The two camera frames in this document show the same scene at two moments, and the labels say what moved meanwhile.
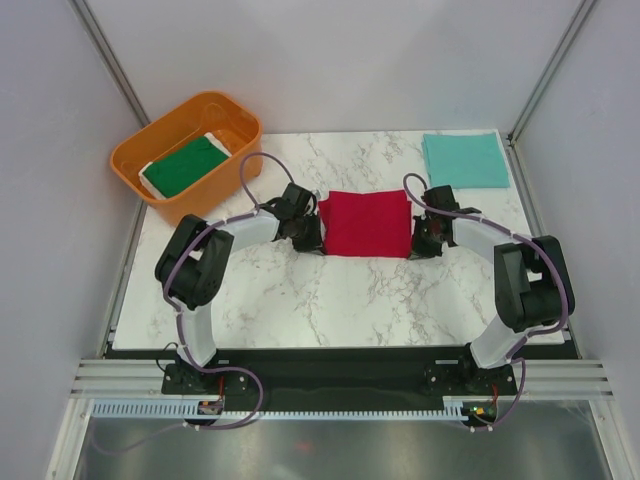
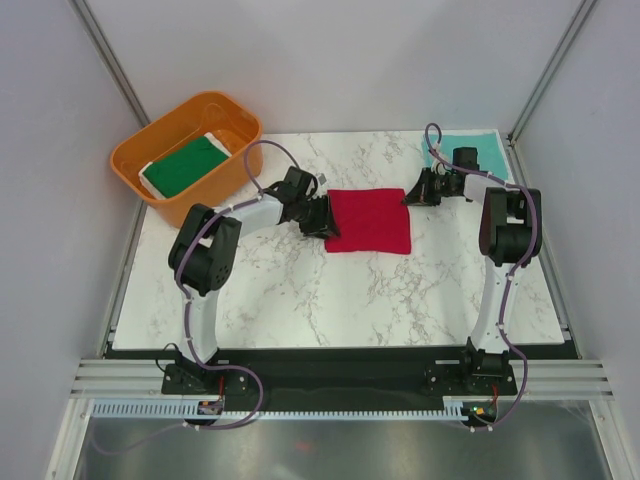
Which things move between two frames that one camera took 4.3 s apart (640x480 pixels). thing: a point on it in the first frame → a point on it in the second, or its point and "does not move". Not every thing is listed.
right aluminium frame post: x=583 y=10 does not move
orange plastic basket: x=190 y=160 does not move
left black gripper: x=313 y=244 → x=322 y=225
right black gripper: x=419 y=250 → x=420 y=195
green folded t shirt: x=181 y=166 does not move
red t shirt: x=370 y=224 does not move
